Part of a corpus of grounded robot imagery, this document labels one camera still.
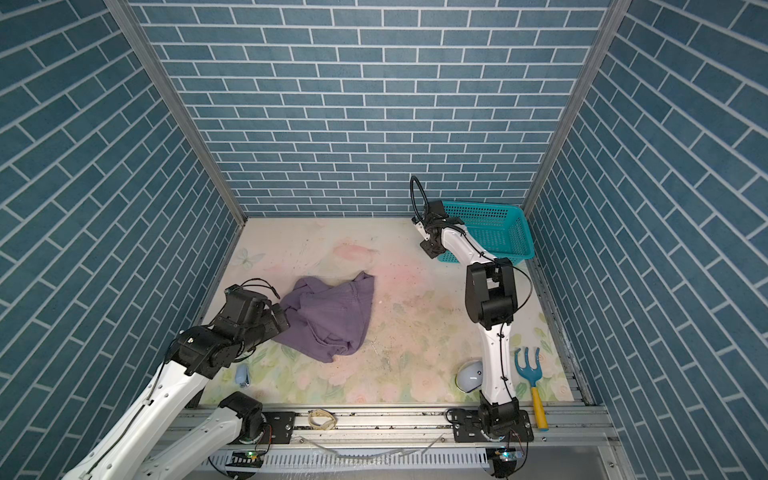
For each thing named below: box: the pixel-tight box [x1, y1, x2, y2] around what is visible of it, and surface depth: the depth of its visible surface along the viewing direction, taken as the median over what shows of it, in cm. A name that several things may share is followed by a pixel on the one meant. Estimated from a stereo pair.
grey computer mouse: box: [455, 360, 483, 393], surface depth 77 cm
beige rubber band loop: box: [308, 409, 338, 430], surface depth 77 cm
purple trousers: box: [272, 271, 375, 363], surface depth 86 cm
